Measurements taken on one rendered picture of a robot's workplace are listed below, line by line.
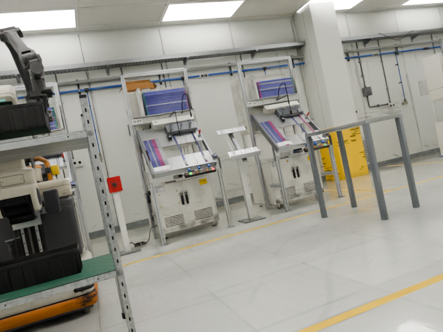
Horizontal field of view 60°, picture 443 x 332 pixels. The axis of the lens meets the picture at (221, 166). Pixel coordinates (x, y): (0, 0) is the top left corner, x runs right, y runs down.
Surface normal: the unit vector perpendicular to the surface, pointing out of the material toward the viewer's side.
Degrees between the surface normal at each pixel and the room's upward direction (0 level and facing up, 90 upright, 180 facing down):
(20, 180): 98
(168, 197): 90
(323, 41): 90
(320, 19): 90
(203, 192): 90
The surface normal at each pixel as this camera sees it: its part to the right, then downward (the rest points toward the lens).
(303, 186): 0.33, -0.06
